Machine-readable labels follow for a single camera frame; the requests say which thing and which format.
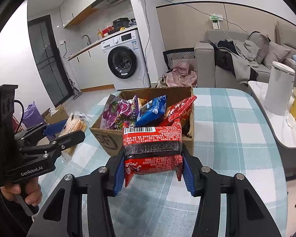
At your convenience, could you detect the purple candy bag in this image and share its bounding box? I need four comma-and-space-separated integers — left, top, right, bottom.
100, 95, 139, 130

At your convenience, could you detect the brown SF cardboard box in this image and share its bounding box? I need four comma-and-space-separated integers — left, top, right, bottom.
89, 86, 196, 157

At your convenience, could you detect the small floor cardboard box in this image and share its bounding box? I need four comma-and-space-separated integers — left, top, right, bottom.
41, 105, 69, 124

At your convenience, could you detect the grey square pillow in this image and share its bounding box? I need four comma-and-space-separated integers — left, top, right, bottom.
262, 41, 291, 69

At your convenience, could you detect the grey jacket on sofa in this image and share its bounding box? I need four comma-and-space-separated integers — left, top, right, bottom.
210, 40, 259, 85

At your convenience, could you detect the teal plaid tablecloth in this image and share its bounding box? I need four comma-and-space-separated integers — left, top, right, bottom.
39, 88, 288, 236

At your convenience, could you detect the white wall power strip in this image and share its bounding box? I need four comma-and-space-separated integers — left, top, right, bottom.
210, 14, 224, 29

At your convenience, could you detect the red ramen noodle pack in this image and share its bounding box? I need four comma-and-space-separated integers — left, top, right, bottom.
123, 119, 183, 186

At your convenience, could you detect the pink cloth pile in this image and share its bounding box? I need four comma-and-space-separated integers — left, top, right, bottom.
165, 62, 197, 87

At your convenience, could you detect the white side table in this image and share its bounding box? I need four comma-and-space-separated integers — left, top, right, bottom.
248, 81, 296, 181

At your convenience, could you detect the white kitchen counter cabinet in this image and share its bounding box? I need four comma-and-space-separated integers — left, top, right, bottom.
68, 26, 137, 90

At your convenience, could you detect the black glass door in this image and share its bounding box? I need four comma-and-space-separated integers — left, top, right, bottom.
28, 15, 74, 106

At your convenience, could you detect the black patterned basket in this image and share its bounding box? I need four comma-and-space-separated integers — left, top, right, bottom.
163, 48, 196, 70

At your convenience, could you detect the clear cookie bread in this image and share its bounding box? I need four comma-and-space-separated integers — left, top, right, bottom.
59, 111, 91, 161

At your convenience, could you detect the red cone snack bag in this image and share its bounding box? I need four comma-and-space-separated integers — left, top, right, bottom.
158, 95, 197, 137

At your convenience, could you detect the left hand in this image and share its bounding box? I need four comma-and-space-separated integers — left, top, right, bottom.
0, 176, 43, 207

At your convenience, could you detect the purple plastic bag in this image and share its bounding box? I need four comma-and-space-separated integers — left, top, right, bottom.
22, 102, 44, 128

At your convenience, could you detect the white washing machine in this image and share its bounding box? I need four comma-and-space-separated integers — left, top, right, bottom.
100, 29, 151, 90

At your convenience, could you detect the blue snack bag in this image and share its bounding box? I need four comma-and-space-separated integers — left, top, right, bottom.
135, 95, 167, 127

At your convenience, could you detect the grey sofa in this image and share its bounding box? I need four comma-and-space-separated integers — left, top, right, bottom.
194, 22, 296, 91

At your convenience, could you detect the black rice cooker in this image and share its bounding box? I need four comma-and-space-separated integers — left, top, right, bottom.
113, 17, 130, 31

